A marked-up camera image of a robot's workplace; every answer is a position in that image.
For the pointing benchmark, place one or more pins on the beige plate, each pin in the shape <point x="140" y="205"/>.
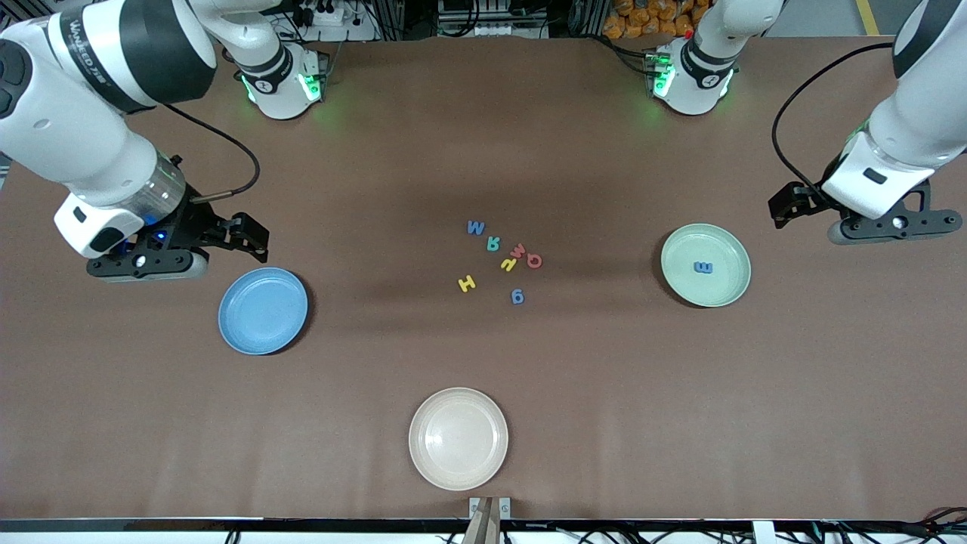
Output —
<point x="458" y="438"/>

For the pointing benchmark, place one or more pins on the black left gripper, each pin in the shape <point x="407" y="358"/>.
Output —
<point x="804" y="199"/>

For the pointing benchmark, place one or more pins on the red uppercase letter Q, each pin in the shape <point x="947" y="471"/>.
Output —
<point x="529" y="261"/>

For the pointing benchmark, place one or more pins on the blue plate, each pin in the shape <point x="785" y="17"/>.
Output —
<point x="263" y="311"/>

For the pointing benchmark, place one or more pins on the red lowercase foam letter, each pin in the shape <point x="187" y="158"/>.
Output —
<point x="518" y="250"/>

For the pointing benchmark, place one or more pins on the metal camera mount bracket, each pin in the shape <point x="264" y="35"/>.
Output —
<point x="491" y="521"/>

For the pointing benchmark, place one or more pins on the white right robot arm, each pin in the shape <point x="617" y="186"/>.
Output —
<point x="75" y="151"/>

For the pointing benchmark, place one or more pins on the white power strip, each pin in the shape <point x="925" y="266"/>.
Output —
<point x="332" y="30"/>

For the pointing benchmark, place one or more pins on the yellow lowercase foam letter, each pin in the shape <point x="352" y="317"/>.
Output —
<point x="508" y="262"/>

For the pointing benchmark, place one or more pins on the blue lowercase letter g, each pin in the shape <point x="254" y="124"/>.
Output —
<point x="513" y="296"/>

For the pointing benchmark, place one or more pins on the yellow uppercase letter H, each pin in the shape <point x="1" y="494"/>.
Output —
<point x="468" y="284"/>

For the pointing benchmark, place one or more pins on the green plate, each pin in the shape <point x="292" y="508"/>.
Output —
<point x="725" y="249"/>

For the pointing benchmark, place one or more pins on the blue lowercase letter m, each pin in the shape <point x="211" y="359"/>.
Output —
<point x="703" y="267"/>

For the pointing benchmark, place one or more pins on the orange packet pile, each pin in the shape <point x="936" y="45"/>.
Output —
<point x="642" y="19"/>

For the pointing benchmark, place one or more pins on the blue uppercase letter M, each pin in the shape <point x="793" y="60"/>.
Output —
<point x="475" y="227"/>

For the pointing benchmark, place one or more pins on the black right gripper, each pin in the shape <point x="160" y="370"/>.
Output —
<point x="198" y="224"/>

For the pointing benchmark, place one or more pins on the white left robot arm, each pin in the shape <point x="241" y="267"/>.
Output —
<point x="906" y="128"/>

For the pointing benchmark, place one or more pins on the teal uppercase letter R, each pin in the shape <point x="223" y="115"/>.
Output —
<point x="492" y="243"/>

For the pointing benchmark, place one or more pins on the brown table mat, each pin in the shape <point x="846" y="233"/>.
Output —
<point x="453" y="113"/>

